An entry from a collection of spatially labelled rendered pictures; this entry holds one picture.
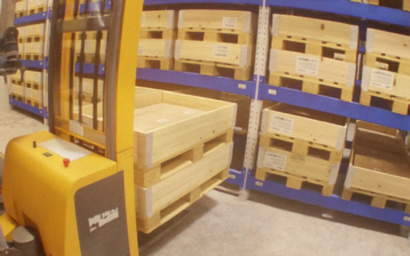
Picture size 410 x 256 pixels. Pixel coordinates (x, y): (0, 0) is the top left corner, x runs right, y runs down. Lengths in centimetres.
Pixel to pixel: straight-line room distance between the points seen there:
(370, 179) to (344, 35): 131
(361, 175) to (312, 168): 50
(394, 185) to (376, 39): 131
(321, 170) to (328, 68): 91
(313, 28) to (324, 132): 92
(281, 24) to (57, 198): 227
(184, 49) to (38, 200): 220
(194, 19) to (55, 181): 225
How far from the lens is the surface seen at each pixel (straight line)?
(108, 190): 157
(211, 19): 305
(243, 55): 286
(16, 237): 184
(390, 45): 267
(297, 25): 274
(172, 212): 219
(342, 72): 265
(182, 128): 197
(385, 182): 284
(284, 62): 274
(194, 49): 311
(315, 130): 270
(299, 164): 283
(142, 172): 177
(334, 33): 268
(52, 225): 156
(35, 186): 166
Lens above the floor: 149
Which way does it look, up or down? 15 degrees down
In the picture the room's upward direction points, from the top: 5 degrees clockwise
